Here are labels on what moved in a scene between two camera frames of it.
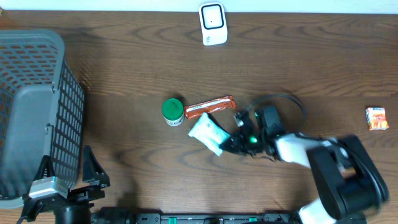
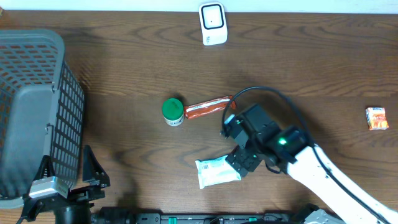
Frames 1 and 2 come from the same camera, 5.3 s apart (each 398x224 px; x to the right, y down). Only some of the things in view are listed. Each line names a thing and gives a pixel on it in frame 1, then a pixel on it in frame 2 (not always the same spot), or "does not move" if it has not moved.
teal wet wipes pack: (207, 130) to (216, 171)
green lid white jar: (173, 111) does not move
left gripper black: (84, 198) does not move
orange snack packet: (375, 117) does not move
